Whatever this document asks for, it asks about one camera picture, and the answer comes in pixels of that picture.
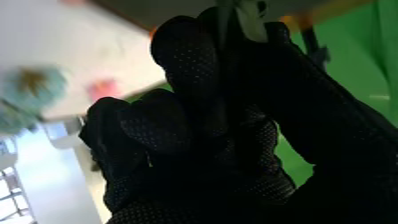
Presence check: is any pink flower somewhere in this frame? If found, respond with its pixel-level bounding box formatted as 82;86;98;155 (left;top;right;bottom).
86;77;123;103

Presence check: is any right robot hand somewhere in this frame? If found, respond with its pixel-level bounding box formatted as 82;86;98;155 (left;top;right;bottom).
79;5;398;224

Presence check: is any white sheet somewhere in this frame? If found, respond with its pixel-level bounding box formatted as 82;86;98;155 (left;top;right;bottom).
0;0;169;120

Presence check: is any small teal flower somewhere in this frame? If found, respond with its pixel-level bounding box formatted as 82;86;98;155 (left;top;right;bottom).
0;99;43;135

